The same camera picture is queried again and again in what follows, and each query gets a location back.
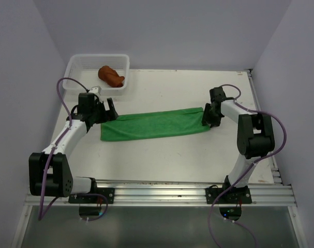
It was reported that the aluminium mounting rail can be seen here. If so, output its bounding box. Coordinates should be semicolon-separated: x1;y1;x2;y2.
23;182;297;207

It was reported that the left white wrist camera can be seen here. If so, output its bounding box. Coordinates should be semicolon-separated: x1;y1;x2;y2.
88;86;101;97

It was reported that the white plastic basket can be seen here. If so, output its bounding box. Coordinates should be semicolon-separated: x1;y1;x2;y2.
64;54;130;96

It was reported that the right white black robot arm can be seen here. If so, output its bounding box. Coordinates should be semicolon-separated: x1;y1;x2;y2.
202;86;275;203

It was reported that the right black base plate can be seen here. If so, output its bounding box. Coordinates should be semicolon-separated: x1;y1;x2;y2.
205;185;252;204

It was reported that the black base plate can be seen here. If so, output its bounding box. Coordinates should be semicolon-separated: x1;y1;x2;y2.
205;185;252;204
68;188;115;204

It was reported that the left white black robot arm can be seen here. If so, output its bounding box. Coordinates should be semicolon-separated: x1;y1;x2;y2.
28;92;118;203

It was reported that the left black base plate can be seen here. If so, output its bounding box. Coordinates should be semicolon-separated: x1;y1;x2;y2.
68;188;115;204

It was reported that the green towel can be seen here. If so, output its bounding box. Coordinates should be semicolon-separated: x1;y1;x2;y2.
100;107;210;142

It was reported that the right side aluminium rail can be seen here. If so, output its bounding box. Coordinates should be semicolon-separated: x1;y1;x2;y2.
247;70;275;179

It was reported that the brown towel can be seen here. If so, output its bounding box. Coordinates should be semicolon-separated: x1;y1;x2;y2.
98;66;125;88

